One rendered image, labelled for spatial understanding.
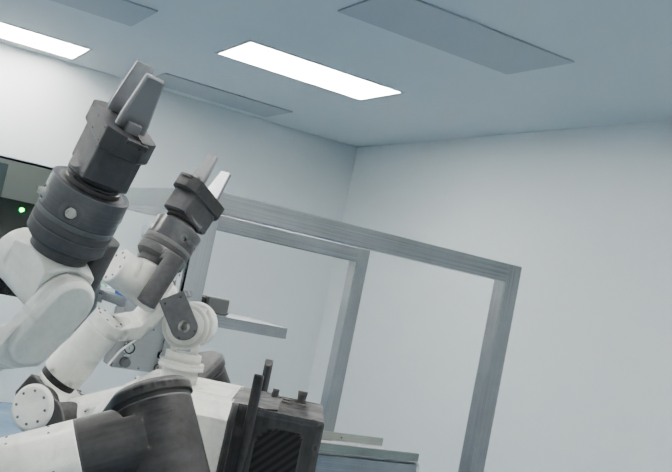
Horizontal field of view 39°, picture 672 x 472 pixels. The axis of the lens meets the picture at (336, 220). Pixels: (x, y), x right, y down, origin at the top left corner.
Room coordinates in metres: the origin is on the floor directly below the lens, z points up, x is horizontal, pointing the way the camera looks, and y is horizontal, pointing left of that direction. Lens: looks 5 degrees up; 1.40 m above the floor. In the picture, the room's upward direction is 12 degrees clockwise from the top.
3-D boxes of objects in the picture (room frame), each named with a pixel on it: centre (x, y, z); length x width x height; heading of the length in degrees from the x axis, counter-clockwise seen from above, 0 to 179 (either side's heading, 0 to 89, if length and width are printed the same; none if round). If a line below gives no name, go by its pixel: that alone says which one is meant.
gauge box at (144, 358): (3.27, 0.56, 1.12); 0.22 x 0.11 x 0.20; 119
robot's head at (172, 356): (1.33, 0.17, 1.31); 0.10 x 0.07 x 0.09; 0
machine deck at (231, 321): (3.49, 0.46, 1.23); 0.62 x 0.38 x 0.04; 119
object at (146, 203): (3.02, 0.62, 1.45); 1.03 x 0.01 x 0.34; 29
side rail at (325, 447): (3.54, 0.06, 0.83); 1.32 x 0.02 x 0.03; 119
